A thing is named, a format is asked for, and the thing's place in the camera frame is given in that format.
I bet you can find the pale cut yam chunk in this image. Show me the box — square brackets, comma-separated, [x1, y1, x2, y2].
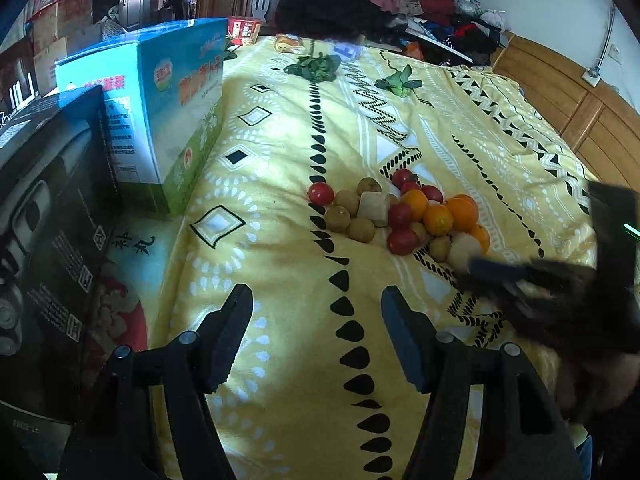
[357, 191, 391, 227]
[446, 233, 485, 273]

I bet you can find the pile of clothes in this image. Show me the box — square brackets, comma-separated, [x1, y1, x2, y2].
[274, 0, 507, 67]

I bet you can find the red snack box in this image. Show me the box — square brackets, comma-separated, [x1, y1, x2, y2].
[227, 17, 264, 46]

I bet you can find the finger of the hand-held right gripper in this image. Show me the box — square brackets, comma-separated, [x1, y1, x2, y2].
[502, 285, 601, 356]
[460, 257, 597, 295]

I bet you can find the black appliance box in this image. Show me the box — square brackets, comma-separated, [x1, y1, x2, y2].
[0, 85, 124, 426]

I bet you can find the leafy green vegetable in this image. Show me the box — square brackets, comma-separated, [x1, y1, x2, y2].
[283, 53, 343, 83]
[375, 65, 435, 107]

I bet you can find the wooden chair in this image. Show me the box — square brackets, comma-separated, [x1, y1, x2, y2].
[232, 0, 282, 37]

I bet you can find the person's right hand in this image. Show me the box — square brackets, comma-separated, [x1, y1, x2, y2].
[555, 352, 640, 423]

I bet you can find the bread packet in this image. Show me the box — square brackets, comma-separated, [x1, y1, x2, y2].
[274, 33, 305, 55]

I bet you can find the wooden headboard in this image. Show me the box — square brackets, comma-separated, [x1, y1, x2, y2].
[492, 32, 640, 192]

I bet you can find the blue green carton box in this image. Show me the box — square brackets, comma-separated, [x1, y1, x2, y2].
[54, 17, 230, 219]

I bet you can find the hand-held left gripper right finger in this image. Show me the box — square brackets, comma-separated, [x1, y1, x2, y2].
[381, 286, 583, 480]

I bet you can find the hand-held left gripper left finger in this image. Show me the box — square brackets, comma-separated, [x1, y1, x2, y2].
[59, 283, 254, 480]

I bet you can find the pile of red cherry tomatoes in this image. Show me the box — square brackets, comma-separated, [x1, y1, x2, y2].
[307, 168, 445, 256]

